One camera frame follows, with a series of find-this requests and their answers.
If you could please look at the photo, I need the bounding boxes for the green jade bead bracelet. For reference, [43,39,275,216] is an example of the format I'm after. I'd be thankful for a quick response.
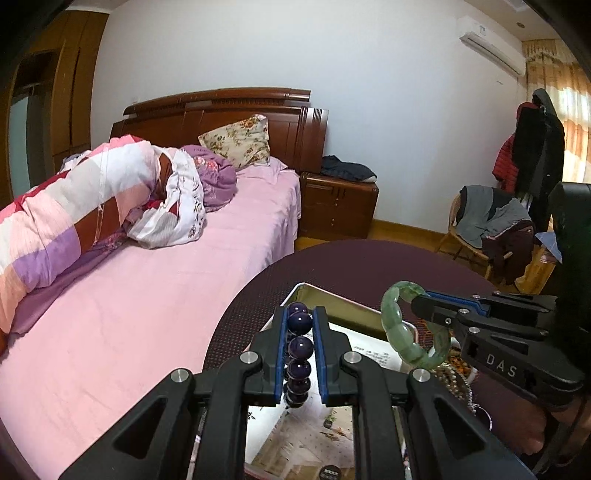
[379,280,453,371]

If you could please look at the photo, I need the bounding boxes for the white pearl necklace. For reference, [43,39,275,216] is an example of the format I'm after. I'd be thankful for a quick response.
[431,363,491,416]

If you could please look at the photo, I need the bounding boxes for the dark purple bead bracelet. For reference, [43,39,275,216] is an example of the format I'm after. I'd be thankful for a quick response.
[282,301,317,409]

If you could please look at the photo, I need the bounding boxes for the pink metal tin box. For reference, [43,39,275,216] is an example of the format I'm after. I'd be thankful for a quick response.
[241,281,419,480]

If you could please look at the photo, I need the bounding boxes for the person right hand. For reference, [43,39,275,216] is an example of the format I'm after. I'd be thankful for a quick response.
[472,373,590,455]

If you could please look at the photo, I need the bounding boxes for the dark maroon clothes on chair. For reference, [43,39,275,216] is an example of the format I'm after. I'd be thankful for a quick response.
[482,220,535,284]

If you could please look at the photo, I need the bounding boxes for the rattan chair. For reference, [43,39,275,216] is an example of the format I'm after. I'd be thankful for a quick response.
[435,193,492,279]

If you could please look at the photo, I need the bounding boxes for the blue tiled desk top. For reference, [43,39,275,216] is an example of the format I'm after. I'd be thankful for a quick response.
[536,231,562,262]

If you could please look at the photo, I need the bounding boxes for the grey clothes on chair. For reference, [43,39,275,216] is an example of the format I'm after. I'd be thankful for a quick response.
[456,185,531,249]

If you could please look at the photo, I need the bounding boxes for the dark red dotted tablecloth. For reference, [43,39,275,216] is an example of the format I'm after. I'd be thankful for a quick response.
[204,240,496,370]

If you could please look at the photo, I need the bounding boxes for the paper leaflets in tin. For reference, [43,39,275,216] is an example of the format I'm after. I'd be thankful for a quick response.
[246,322,408,480]

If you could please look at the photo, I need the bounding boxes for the pink bed mattress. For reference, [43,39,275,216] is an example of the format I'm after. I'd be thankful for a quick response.
[1,167,301,479]

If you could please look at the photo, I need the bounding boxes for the red jacket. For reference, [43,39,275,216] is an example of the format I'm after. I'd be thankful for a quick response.
[492,136,519,194]

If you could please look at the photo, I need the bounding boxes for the wooden nightstand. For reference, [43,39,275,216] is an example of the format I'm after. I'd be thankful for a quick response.
[298,172,379,240]

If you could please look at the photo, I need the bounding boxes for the dark hanging coats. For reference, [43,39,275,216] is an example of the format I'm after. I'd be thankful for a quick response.
[512,88,565,232]

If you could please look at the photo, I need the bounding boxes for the dark clothes on nightstand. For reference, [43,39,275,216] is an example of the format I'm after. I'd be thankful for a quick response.
[321,155,378,183]

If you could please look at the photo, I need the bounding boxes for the wooden headboard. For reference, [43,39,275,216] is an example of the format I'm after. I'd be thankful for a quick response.
[110,87,329,174]

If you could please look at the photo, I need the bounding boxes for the patterned curtain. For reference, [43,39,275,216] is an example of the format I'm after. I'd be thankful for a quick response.
[522,39,591,183]

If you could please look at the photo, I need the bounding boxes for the patchwork pink quilt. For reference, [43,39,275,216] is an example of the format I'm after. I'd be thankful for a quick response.
[1,135,206,334]

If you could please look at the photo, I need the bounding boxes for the purple garment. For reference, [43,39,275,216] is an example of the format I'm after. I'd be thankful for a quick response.
[182,144,238,212]

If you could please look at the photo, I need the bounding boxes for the white air conditioner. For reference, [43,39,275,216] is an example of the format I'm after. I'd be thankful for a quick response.
[457,16,526,77]

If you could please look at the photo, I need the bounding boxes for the floral pillow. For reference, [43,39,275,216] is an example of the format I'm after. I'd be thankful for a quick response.
[198,114,270,171]

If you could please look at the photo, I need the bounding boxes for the wooden wardrobe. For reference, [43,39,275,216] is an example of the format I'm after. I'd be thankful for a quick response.
[1,10,109,206]

